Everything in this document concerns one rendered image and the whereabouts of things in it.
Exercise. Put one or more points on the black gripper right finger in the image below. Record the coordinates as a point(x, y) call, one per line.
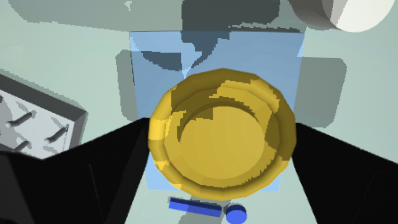
point(344, 184)

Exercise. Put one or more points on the yellow plate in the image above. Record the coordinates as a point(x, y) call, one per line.
point(222, 134)

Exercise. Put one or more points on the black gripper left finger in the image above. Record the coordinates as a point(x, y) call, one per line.
point(94, 183)

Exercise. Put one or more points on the light blue flat square mat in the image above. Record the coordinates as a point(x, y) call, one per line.
point(162, 59)

